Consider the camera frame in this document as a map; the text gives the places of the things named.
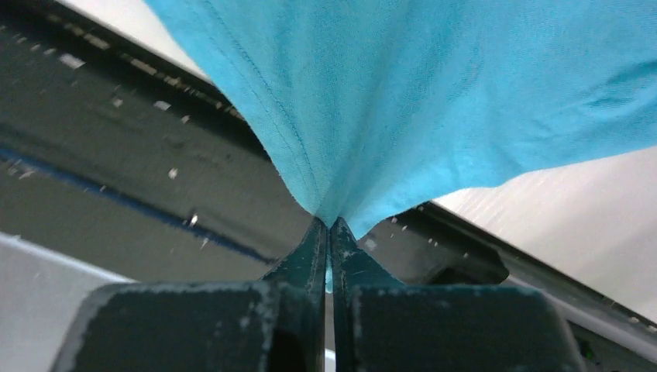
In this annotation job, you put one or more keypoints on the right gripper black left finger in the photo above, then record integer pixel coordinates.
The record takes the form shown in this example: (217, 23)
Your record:
(273, 324)

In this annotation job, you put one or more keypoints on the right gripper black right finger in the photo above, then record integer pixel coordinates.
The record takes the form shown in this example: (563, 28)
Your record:
(382, 324)

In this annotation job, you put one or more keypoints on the teal t shirt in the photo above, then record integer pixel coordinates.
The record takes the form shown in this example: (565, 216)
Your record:
(369, 108)

